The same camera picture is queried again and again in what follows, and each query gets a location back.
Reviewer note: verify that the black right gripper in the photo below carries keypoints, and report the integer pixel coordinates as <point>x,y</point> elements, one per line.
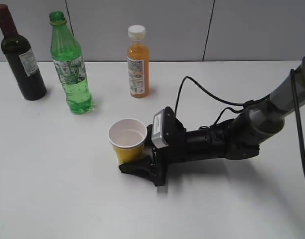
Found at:
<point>186,146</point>

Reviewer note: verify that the yellow paper cup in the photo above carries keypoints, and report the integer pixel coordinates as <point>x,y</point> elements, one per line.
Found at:
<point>127,137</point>

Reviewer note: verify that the green sprite bottle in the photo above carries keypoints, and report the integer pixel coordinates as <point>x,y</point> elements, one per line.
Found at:
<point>68,60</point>

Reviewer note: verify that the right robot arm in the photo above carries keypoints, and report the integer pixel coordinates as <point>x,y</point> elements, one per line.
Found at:
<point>233,139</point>

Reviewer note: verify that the orange juice bottle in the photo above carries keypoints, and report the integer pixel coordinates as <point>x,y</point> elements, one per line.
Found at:
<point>138,62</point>

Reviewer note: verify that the dark red wine bottle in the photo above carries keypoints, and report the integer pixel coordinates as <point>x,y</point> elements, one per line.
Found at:
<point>20,57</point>

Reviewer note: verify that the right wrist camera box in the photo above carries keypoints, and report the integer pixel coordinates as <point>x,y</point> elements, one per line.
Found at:
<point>166,128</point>

